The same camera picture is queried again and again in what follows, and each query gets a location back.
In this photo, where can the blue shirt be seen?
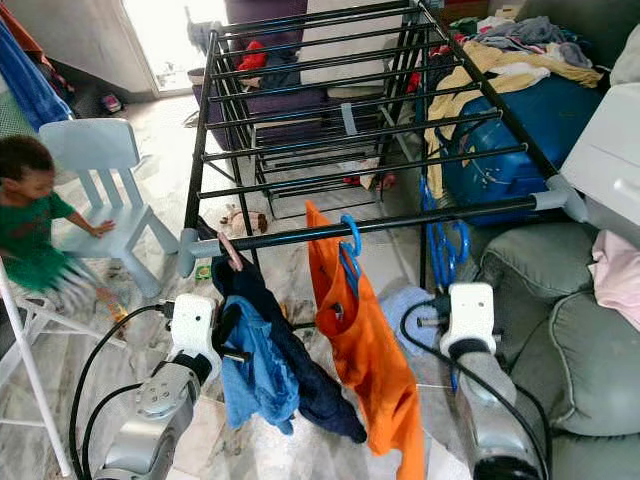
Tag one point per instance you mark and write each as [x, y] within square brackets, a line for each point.
[260, 375]

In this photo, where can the blue plastic hanger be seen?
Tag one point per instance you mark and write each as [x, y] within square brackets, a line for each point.
[350, 245]
[440, 250]

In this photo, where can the pink hanger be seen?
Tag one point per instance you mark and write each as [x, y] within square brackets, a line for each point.
[232, 250]

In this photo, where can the small green toy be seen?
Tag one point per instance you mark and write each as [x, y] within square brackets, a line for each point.
[203, 272]

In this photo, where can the orange garment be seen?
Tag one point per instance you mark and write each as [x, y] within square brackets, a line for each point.
[370, 360]

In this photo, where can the navy blue garment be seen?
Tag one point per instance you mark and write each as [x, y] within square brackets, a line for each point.
[310, 390]

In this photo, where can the black metal drying rack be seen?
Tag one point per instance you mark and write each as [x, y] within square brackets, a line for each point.
[440, 214]

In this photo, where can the small brown doll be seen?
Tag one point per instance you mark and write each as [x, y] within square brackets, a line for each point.
[245, 220]

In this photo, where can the small orange toy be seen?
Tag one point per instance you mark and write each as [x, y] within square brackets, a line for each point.
[117, 310]

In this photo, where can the grey green sofa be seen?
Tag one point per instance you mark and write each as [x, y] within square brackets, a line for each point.
[580, 340]

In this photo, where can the pale blue plastic child chair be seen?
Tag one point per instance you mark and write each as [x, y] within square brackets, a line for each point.
[105, 190]

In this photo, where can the grey metal folding chair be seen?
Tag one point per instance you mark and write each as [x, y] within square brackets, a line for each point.
[40, 380]

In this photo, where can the blue suitcase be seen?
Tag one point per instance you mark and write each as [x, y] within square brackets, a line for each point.
[510, 140]

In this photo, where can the child in green shirt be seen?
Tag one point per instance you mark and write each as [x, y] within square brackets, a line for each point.
[30, 220]

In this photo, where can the purple armchair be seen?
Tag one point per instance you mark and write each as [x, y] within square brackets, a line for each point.
[280, 100]

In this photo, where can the yellow cloth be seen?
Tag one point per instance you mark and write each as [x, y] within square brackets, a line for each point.
[490, 70]

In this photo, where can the pale green board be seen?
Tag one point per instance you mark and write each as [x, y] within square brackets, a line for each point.
[10, 115]

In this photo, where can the red cloth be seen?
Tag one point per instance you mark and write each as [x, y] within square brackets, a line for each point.
[252, 60]

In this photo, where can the white cushion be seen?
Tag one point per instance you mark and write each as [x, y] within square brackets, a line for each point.
[345, 45]

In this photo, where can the grey clothes pile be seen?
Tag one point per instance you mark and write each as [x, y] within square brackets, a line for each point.
[525, 35]

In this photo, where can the blue hanging cloth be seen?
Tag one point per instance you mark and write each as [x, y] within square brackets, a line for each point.
[30, 75]

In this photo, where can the grey pillow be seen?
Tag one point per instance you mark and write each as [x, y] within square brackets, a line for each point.
[628, 60]

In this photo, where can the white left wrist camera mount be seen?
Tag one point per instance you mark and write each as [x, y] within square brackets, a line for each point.
[192, 320]

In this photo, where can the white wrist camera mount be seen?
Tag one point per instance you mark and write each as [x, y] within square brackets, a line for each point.
[472, 315]
[192, 320]

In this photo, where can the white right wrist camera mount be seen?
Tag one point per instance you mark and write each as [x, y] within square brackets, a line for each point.
[472, 315]

